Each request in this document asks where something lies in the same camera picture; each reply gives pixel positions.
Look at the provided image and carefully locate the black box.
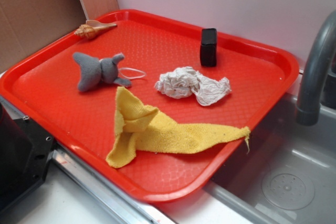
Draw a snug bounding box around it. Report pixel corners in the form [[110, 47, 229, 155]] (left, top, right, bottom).
[[199, 28, 217, 67]]

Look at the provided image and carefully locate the red plastic tray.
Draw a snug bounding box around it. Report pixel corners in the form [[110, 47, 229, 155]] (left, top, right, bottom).
[[1, 10, 299, 203]]

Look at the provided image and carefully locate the crumpled white paper towel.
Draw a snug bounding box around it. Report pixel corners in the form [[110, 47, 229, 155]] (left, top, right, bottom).
[[154, 67, 232, 106]]

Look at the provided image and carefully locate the yellow cloth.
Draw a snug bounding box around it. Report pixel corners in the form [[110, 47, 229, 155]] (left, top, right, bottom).
[[106, 87, 250, 168]]

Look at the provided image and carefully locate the grey plush mouse toy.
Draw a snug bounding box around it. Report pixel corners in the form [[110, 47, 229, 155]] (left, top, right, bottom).
[[72, 52, 146, 92]]

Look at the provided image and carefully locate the brown spiral seashell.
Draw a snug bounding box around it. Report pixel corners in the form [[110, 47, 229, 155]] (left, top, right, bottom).
[[74, 20, 117, 39]]

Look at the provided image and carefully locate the grey plastic sink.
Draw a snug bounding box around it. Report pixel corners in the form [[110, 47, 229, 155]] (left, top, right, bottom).
[[205, 94, 335, 223]]

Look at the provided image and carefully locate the grey faucet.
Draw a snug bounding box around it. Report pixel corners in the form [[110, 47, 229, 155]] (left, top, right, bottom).
[[296, 11, 335, 126]]

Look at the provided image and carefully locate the brown cardboard panel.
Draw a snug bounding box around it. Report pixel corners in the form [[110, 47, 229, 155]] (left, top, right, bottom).
[[1, 0, 119, 72]]

